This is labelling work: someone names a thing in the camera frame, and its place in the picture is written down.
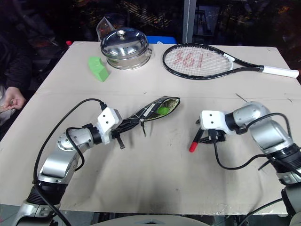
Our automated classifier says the clear plastic bag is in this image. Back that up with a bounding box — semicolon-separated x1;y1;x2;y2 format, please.
96;16;114;43

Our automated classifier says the green foam block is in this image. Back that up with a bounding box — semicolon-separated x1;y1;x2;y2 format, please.
87;56;111;83

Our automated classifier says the short black left arm cable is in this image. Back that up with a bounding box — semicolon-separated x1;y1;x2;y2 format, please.
65;127;86;170

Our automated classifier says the bystander dark sleeve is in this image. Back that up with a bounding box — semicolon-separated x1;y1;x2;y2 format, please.
0;0;33;95

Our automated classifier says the black cable under table edge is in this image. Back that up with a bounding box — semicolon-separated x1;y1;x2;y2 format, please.
237;198;283;226

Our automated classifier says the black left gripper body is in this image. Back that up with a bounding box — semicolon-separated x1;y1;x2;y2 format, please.
110;128;123;142

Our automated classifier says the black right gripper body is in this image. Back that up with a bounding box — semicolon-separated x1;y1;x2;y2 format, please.
206;129;227;144

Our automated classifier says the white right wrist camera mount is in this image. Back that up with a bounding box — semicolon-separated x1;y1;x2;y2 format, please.
199;110;236;136

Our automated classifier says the black grid pencil pouch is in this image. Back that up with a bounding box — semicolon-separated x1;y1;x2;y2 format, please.
112;96;181;137

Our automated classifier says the grey metal post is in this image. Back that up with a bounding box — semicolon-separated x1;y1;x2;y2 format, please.
182;0;196;44

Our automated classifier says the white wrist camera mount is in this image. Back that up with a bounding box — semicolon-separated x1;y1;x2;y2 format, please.
199;110;236;136
96;107;123;145

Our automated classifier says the steel pot with lid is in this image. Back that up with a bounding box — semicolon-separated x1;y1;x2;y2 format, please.
100;27;152;71

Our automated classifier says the black white tennis racket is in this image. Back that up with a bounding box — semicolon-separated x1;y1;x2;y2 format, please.
162;43;300;82

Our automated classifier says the long black right arm cable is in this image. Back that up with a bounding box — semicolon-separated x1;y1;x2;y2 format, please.
213;112;293;170

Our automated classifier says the bystander bare hand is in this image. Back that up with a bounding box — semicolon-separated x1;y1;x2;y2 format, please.
4;86;27;111

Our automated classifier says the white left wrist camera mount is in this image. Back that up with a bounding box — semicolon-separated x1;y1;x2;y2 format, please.
96;107;123;145

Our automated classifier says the blue plastic bin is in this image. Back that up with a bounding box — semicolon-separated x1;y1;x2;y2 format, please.
146;35;178;45

